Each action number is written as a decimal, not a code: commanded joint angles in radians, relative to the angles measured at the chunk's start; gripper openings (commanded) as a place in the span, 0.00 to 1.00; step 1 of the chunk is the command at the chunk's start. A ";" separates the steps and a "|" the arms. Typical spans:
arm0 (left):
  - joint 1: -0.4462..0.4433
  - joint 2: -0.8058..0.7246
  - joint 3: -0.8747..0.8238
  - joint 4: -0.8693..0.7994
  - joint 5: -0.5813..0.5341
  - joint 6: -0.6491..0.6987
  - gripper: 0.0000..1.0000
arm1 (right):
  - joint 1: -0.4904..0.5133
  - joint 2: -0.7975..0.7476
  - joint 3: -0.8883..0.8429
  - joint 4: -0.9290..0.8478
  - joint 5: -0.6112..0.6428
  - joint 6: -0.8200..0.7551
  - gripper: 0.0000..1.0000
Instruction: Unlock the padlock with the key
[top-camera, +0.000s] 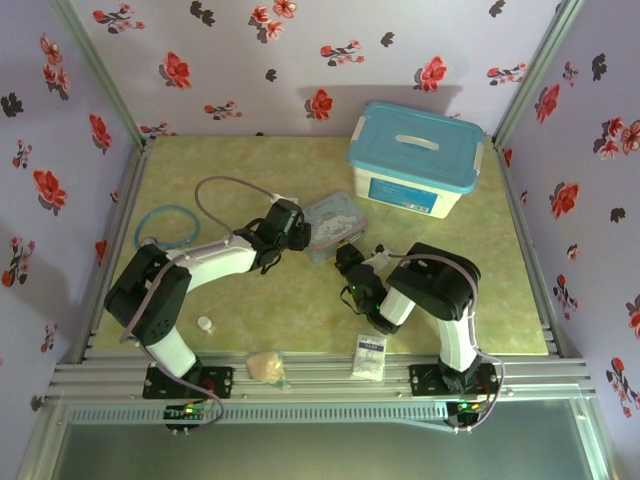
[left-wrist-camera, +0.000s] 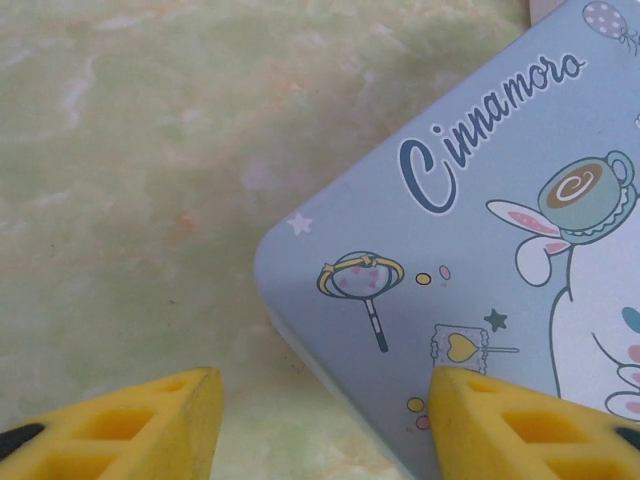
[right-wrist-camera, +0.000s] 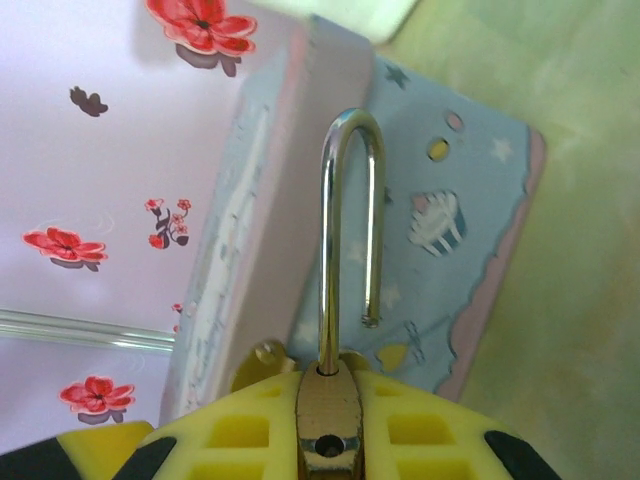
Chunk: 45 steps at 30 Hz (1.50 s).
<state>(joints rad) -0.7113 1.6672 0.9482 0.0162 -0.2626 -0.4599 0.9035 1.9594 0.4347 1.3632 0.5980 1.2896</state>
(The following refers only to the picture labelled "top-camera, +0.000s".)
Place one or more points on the cartoon dog tin box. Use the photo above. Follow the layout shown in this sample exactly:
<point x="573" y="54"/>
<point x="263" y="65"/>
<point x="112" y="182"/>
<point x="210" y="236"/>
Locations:
<point x="335" y="222"/>

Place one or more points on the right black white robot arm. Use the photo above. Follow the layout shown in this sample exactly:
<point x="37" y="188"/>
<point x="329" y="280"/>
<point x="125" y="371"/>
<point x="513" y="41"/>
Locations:
<point x="435" y="285"/>

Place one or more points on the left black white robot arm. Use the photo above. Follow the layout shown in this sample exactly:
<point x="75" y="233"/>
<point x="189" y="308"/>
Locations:
<point x="215" y="257"/>

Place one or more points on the white plastic sachet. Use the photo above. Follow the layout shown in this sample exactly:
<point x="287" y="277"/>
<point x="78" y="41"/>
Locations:
<point x="371" y="357"/>

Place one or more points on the small white bottle cap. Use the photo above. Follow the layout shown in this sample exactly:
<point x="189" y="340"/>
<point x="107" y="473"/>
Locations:
<point x="205" y="324"/>

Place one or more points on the blue lidded white storage box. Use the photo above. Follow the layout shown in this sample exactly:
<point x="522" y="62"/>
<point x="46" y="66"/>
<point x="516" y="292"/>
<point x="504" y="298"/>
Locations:
<point x="415" y="145"/>

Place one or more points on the beige cotton bag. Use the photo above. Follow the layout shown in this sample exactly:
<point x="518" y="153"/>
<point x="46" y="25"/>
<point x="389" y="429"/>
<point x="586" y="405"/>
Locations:
<point x="265" y="366"/>

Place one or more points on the blue stethoscope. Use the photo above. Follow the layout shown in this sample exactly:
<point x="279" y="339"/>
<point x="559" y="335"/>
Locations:
<point x="141" y="227"/>

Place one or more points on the right green circuit board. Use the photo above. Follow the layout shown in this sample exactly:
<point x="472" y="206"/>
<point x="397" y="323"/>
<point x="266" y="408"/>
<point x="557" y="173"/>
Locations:
<point x="467" y="407"/>

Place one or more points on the green circuit board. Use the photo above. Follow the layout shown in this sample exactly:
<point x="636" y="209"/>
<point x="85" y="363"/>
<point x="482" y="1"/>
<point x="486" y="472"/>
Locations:
<point x="187" y="411"/>
<point x="467" y="407"/>

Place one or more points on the left green circuit board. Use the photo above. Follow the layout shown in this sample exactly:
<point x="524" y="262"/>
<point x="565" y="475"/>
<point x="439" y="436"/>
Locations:
<point x="187" y="411"/>

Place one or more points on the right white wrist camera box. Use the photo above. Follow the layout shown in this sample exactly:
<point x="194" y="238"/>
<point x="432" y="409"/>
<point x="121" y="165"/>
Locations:
<point x="380" y="257"/>

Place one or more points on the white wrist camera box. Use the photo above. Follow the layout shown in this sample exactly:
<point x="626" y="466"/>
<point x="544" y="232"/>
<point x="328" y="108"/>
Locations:
<point x="285" y="199"/>
<point x="380" y="257"/>

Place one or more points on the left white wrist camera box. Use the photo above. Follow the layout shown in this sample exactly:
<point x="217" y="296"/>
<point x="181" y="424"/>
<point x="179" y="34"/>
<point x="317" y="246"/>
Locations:
<point x="285" y="199"/>

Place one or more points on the aluminium frame rail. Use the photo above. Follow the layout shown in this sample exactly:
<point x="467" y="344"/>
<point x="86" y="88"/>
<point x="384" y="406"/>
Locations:
<point x="320" y="380"/>

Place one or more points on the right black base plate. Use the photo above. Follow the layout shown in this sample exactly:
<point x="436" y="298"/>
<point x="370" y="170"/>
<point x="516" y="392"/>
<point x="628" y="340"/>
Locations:
<point x="425" y="380"/>

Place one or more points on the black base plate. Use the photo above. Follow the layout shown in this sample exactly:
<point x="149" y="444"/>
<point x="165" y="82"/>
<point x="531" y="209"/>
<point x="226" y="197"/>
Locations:
<point x="220" y="382"/>
<point x="425" y="380"/>

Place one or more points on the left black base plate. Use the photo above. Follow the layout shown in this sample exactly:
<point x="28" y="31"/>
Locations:
<point x="220" y="382"/>

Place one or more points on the aluminium corner post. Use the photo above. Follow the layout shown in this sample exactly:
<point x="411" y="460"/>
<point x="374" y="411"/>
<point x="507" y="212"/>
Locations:
<point x="537" y="70"/>
<point x="100" y="75"/>

